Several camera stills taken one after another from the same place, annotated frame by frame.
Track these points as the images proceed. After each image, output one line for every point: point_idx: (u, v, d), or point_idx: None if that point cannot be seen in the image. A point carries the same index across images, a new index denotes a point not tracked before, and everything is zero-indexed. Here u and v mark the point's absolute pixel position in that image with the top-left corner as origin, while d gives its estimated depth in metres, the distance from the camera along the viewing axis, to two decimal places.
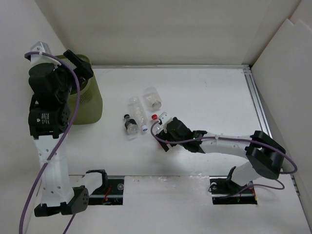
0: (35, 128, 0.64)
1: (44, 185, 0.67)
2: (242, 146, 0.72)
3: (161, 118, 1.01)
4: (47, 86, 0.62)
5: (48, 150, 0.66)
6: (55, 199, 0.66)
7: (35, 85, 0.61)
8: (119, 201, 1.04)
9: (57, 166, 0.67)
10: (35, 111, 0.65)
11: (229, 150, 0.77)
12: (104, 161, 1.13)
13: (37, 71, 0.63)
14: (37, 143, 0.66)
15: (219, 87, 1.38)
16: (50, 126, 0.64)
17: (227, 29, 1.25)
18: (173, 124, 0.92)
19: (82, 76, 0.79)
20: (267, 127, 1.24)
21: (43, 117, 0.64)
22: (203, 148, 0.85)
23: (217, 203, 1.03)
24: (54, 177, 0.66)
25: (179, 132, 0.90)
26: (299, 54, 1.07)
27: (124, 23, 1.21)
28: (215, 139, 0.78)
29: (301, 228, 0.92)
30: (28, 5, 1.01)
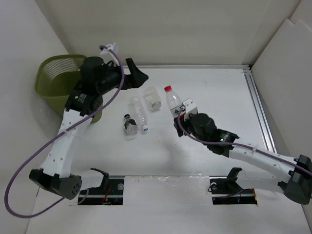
0: (71, 103, 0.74)
1: (50, 152, 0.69)
2: (284, 167, 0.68)
3: (185, 104, 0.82)
4: (91, 74, 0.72)
5: (70, 123, 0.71)
6: (52, 167, 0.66)
7: (84, 69, 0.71)
8: (119, 201, 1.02)
9: (69, 139, 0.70)
10: (77, 90, 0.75)
11: (264, 166, 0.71)
12: (104, 161, 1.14)
13: (92, 61, 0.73)
14: (66, 114, 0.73)
15: (219, 87, 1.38)
16: (83, 105, 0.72)
17: (227, 28, 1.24)
18: (201, 118, 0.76)
19: (130, 84, 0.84)
20: (267, 127, 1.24)
21: (81, 96, 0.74)
22: (229, 153, 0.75)
23: (217, 203, 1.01)
24: (63, 147, 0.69)
25: (206, 130, 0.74)
26: (300, 54, 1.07)
27: (124, 24, 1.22)
28: (252, 149, 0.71)
29: (301, 228, 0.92)
30: (29, 7, 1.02)
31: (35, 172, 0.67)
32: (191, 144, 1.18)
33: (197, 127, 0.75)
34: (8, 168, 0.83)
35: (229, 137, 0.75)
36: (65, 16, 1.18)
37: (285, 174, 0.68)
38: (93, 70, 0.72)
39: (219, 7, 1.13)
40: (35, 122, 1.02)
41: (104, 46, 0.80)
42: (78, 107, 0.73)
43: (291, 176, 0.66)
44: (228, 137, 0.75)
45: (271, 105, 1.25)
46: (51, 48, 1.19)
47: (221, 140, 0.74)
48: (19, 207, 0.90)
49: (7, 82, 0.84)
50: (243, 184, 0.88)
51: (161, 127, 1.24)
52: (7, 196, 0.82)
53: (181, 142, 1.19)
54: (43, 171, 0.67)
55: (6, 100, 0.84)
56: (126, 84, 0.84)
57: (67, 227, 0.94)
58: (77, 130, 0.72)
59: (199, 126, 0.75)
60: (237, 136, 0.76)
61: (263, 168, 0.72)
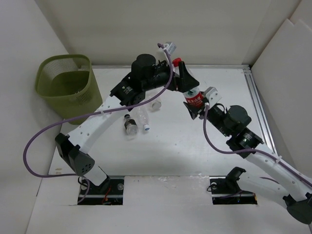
0: (116, 89, 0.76)
1: (82, 124, 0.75)
2: (302, 187, 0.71)
3: (210, 97, 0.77)
4: (140, 73, 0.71)
5: (108, 107, 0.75)
6: (77, 139, 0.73)
7: (135, 66, 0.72)
8: (119, 201, 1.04)
9: (102, 121, 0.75)
10: (125, 82, 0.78)
11: (282, 180, 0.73)
12: (104, 161, 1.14)
13: (146, 59, 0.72)
14: (107, 98, 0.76)
15: (219, 87, 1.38)
16: (125, 96, 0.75)
17: (227, 28, 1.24)
18: (239, 114, 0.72)
19: (177, 86, 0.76)
20: (267, 127, 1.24)
21: (127, 88, 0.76)
22: (248, 157, 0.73)
23: (217, 203, 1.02)
24: (93, 124, 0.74)
25: (237, 127, 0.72)
26: (300, 54, 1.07)
27: (124, 24, 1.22)
28: (275, 162, 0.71)
29: (301, 229, 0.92)
30: (28, 7, 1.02)
31: (60, 136, 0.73)
32: (192, 145, 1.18)
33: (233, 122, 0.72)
34: (7, 168, 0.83)
35: (251, 136, 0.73)
36: (66, 16, 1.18)
37: (300, 193, 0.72)
38: (143, 70, 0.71)
39: (219, 7, 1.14)
40: (35, 122, 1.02)
41: (159, 45, 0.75)
42: (121, 96, 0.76)
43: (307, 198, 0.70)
44: (251, 138, 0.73)
45: (271, 105, 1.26)
46: (51, 47, 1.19)
47: (243, 140, 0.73)
48: (19, 207, 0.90)
49: (7, 82, 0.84)
50: (244, 185, 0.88)
51: (161, 127, 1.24)
52: (6, 196, 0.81)
53: (181, 143, 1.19)
54: (68, 138, 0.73)
55: (6, 100, 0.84)
56: (172, 86, 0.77)
57: (67, 227, 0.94)
58: (111, 115, 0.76)
59: (234, 123, 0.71)
60: (262, 140, 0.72)
61: (278, 181, 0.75)
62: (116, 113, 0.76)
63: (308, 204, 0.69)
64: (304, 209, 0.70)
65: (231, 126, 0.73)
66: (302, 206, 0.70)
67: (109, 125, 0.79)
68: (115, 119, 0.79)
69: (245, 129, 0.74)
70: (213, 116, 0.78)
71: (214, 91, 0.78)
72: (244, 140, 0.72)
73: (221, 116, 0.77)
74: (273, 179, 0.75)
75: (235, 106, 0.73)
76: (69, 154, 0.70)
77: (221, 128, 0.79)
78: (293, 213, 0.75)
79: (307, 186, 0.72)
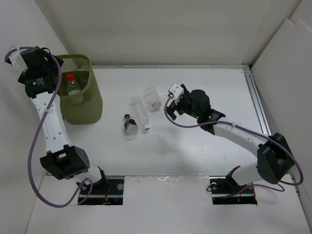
0: (33, 91, 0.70)
1: (46, 135, 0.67)
2: (256, 141, 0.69)
3: (172, 91, 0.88)
4: (36, 57, 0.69)
5: (46, 104, 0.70)
6: (59, 143, 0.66)
7: (28, 56, 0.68)
8: (119, 201, 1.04)
9: (55, 115, 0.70)
10: (29, 80, 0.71)
11: (241, 141, 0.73)
12: (104, 161, 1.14)
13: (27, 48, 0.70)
14: (35, 102, 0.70)
15: (219, 87, 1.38)
16: (44, 87, 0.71)
17: (227, 28, 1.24)
18: (196, 94, 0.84)
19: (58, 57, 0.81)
20: (267, 127, 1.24)
21: (38, 81, 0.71)
22: (214, 129, 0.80)
23: (217, 203, 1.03)
24: (54, 123, 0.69)
25: (200, 106, 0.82)
26: (300, 54, 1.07)
27: (124, 24, 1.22)
28: (232, 125, 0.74)
29: (302, 229, 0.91)
30: (29, 7, 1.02)
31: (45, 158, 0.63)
32: (192, 145, 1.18)
33: (194, 102, 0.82)
34: (7, 168, 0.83)
35: (218, 116, 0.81)
36: (66, 17, 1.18)
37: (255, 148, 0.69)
38: (37, 52, 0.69)
39: (219, 7, 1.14)
40: (35, 122, 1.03)
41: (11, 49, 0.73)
42: (43, 89, 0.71)
43: (259, 147, 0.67)
44: (217, 116, 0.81)
45: (271, 105, 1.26)
46: (51, 47, 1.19)
47: (209, 117, 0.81)
48: (19, 207, 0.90)
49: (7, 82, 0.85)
50: (240, 179, 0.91)
51: (161, 127, 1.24)
52: (6, 196, 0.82)
53: (180, 142, 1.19)
54: (51, 152, 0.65)
55: (5, 100, 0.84)
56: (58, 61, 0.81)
57: (67, 227, 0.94)
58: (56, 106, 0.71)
59: (195, 101, 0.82)
60: (224, 115, 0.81)
61: (241, 144, 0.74)
62: (55, 103, 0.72)
63: (262, 154, 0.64)
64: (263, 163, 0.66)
65: (196, 107, 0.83)
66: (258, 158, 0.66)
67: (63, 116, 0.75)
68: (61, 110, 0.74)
69: (210, 110, 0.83)
70: (184, 107, 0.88)
71: (174, 85, 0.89)
72: (209, 117, 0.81)
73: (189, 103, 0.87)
74: (238, 144, 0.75)
75: (197, 90, 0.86)
76: (68, 157, 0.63)
77: (193, 115, 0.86)
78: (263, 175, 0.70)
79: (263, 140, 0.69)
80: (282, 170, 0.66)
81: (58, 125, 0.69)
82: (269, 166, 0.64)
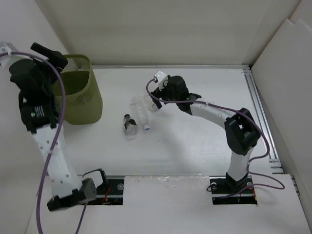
0: (32, 122, 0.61)
1: (51, 177, 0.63)
2: (224, 115, 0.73)
3: (157, 76, 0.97)
4: (33, 82, 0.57)
5: (49, 141, 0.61)
6: (67, 187, 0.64)
7: (22, 83, 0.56)
8: (119, 201, 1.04)
9: (61, 155, 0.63)
10: (26, 107, 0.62)
11: (213, 117, 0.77)
12: (104, 161, 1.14)
13: (18, 67, 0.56)
14: (36, 137, 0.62)
15: (219, 87, 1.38)
16: (45, 118, 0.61)
17: (227, 28, 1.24)
18: (176, 78, 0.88)
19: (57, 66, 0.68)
20: (267, 127, 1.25)
21: (37, 111, 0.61)
22: (191, 110, 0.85)
23: (217, 203, 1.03)
24: (60, 166, 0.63)
25: (176, 88, 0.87)
26: (300, 54, 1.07)
27: (124, 24, 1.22)
28: (205, 104, 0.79)
29: (302, 228, 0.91)
30: (28, 7, 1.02)
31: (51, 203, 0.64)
32: (191, 145, 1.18)
33: (171, 86, 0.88)
34: (8, 168, 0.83)
35: (195, 98, 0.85)
36: (66, 16, 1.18)
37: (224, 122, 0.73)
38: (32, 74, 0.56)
39: (219, 7, 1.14)
40: None
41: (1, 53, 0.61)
42: (43, 120, 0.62)
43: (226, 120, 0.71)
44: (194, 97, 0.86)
45: (271, 105, 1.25)
46: (50, 47, 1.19)
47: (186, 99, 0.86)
48: (19, 207, 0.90)
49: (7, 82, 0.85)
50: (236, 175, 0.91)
51: (161, 126, 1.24)
52: (7, 196, 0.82)
53: (180, 142, 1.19)
54: (58, 197, 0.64)
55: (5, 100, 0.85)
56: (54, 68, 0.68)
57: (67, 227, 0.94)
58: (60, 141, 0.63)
59: (172, 85, 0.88)
60: (201, 97, 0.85)
61: (214, 121, 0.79)
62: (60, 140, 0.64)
63: (228, 126, 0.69)
64: (230, 134, 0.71)
65: (174, 90, 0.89)
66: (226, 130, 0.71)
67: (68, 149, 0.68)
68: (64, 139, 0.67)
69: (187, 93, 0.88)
70: (166, 91, 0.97)
71: (159, 71, 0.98)
72: (187, 99, 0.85)
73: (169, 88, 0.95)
74: (211, 121, 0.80)
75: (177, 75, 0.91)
76: (77, 202, 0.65)
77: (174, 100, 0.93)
78: (232, 146, 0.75)
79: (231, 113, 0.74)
80: (249, 142, 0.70)
81: (64, 167, 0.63)
82: (235, 137, 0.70)
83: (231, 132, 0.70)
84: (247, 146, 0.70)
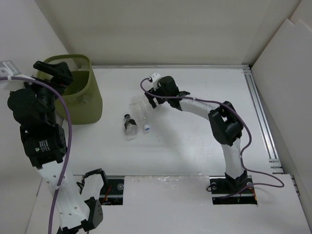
0: (36, 158, 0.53)
1: (61, 210, 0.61)
2: (209, 108, 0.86)
3: (152, 76, 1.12)
4: (37, 117, 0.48)
5: (56, 176, 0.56)
6: (75, 220, 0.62)
7: (24, 119, 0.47)
8: (119, 201, 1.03)
9: (70, 188, 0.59)
10: (29, 140, 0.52)
11: (200, 110, 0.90)
12: (104, 161, 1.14)
13: (18, 100, 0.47)
14: (42, 172, 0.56)
15: (219, 87, 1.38)
16: (50, 153, 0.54)
17: (227, 28, 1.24)
18: (166, 78, 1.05)
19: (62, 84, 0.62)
20: (267, 127, 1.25)
21: (41, 146, 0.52)
22: (181, 105, 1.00)
23: (217, 203, 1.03)
24: (68, 199, 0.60)
25: (167, 87, 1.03)
26: (300, 53, 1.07)
27: (124, 24, 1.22)
28: (192, 99, 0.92)
29: (302, 228, 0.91)
30: (28, 7, 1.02)
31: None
32: (191, 145, 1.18)
33: (162, 85, 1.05)
34: (8, 167, 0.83)
35: (184, 94, 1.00)
36: (66, 16, 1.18)
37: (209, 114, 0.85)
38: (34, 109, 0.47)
39: (219, 7, 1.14)
40: None
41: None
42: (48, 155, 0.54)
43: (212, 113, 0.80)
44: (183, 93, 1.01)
45: (271, 105, 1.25)
46: (50, 47, 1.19)
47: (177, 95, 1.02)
48: (19, 207, 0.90)
49: None
50: (233, 174, 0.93)
51: (161, 127, 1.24)
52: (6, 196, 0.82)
53: (180, 142, 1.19)
54: (67, 227, 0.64)
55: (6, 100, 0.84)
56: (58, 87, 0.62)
57: None
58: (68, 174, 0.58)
59: (163, 84, 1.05)
60: (190, 93, 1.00)
61: (201, 114, 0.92)
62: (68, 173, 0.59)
63: (212, 117, 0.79)
64: (214, 125, 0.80)
65: (165, 88, 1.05)
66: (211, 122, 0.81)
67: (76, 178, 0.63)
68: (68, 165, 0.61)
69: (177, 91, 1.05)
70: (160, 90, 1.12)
71: (154, 73, 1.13)
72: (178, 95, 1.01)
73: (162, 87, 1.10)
74: (198, 114, 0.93)
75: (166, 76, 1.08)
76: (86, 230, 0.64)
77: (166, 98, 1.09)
78: (217, 136, 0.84)
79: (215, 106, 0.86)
80: (232, 131, 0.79)
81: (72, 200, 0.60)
82: (219, 127, 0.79)
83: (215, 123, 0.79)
84: (231, 137, 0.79)
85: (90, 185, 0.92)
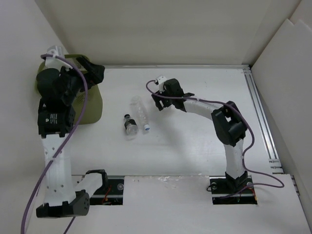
0: (44, 128, 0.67)
1: (47, 185, 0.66)
2: (212, 108, 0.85)
3: (158, 79, 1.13)
4: (53, 91, 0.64)
5: (54, 148, 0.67)
6: (58, 198, 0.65)
7: (44, 90, 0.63)
8: (119, 201, 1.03)
9: (61, 165, 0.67)
10: (44, 112, 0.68)
11: (204, 111, 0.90)
12: (105, 161, 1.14)
13: (45, 75, 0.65)
14: (45, 142, 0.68)
15: (219, 87, 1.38)
16: (57, 126, 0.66)
17: (227, 28, 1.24)
18: (170, 80, 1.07)
19: (91, 81, 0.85)
20: (267, 127, 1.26)
21: (51, 118, 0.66)
22: (185, 106, 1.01)
23: (217, 203, 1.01)
24: (58, 174, 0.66)
25: (171, 87, 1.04)
26: (300, 54, 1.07)
27: (124, 24, 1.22)
28: (196, 100, 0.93)
29: (302, 229, 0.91)
30: (29, 7, 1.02)
31: (41, 209, 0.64)
32: (192, 145, 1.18)
33: (166, 87, 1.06)
34: (8, 167, 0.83)
35: (187, 95, 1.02)
36: (66, 16, 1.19)
37: None
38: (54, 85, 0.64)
39: (219, 7, 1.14)
40: (35, 122, 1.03)
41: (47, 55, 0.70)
42: (54, 128, 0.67)
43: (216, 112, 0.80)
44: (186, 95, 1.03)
45: (271, 105, 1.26)
46: (50, 47, 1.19)
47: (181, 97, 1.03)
48: (19, 207, 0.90)
49: (6, 82, 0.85)
50: (230, 172, 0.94)
51: (161, 127, 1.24)
52: (6, 196, 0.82)
53: (181, 142, 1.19)
54: (48, 205, 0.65)
55: (6, 100, 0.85)
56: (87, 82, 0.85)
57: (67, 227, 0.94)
58: (65, 151, 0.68)
59: (167, 86, 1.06)
60: (193, 95, 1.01)
61: (204, 114, 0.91)
62: (65, 149, 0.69)
63: (215, 116, 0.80)
64: (217, 125, 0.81)
65: (169, 89, 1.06)
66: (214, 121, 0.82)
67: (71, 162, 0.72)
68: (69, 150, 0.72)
69: (181, 92, 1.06)
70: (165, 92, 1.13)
71: (160, 76, 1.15)
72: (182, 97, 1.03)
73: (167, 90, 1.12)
74: (203, 115, 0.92)
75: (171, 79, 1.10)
76: (64, 214, 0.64)
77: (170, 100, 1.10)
78: (221, 137, 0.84)
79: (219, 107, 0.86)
80: (235, 132, 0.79)
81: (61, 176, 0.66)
82: (221, 126, 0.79)
83: (217, 122, 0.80)
84: (234, 137, 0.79)
85: (88, 181, 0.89)
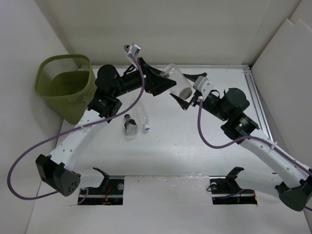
0: (93, 103, 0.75)
1: (63, 142, 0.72)
2: (296, 173, 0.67)
3: (202, 89, 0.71)
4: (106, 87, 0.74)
5: (88, 121, 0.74)
6: (60, 157, 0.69)
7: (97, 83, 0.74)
8: (119, 201, 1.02)
9: (82, 135, 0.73)
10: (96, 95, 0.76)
11: (276, 165, 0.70)
12: (104, 161, 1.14)
13: (106, 71, 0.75)
14: (86, 112, 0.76)
15: (219, 87, 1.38)
16: (103, 109, 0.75)
17: (228, 28, 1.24)
18: (237, 97, 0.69)
19: (149, 90, 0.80)
20: (267, 127, 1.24)
21: (102, 102, 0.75)
22: (243, 143, 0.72)
23: (217, 203, 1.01)
24: (75, 141, 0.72)
25: (235, 111, 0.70)
26: (300, 54, 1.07)
27: (124, 24, 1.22)
28: (270, 147, 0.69)
29: (302, 228, 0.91)
30: (29, 8, 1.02)
31: (42, 156, 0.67)
32: (192, 144, 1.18)
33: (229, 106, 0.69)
34: (7, 167, 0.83)
35: (247, 121, 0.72)
36: (66, 17, 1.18)
37: (294, 180, 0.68)
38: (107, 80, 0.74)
39: (219, 7, 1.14)
40: (35, 122, 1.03)
41: (126, 50, 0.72)
42: (98, 109, 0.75)
43: (302, 185, 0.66)
44: (247, 123, 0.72)
45: (271, 105, 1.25)
46: (50, 47, 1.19)
47: (239, 125, 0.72)
48: (20, 207, 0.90)
49: (7, 82, 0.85)
50: (243, 184, 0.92)
51: (161, 127, 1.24)
52: (6, 196, 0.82)
53: (180, 143, 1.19)
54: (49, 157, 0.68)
55: (7, 100, 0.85)
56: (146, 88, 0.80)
57: (66, 227, 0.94)
58: (92, 129, 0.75)
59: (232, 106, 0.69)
60: (258, 127, 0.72)
61: (273, 167, 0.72)
62: (96, 126, 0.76)
63: (301, 190, 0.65)
64: (295, 195, 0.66)
65: (227, 110, 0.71)
66: (293, 191, 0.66)
67: (90, 140, 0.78)
68: (94, 133, 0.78)
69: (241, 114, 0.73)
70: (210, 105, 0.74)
71: (204, 81, 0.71)
72: (240, 125, 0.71)
73: (217, 102, 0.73)
74: (268, 165, 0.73)
75: (235, 89, 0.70)
76: (53, 172, 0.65)
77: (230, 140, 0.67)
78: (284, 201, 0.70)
79: (302, 172, 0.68)
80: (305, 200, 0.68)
81: (75, 143, 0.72)
82: (302, 201, 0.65)
83: (300, 196, 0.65)
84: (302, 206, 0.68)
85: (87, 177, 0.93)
